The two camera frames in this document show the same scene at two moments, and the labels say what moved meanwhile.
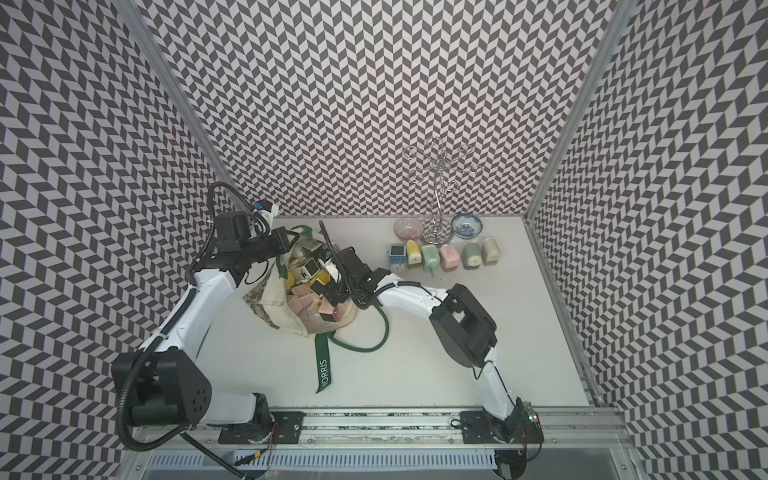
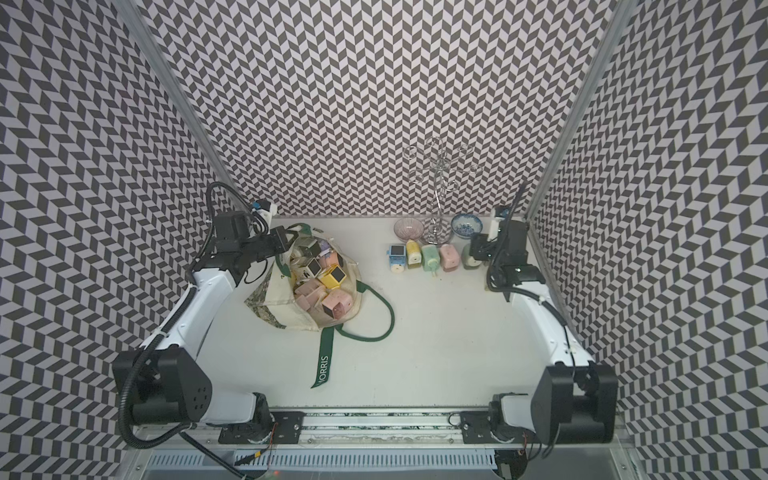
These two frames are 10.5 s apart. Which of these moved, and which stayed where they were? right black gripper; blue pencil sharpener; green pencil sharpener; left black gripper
Moved: right black gripper
Stayed: left black gripper; green pencil sharpener; blue pencil sharpener
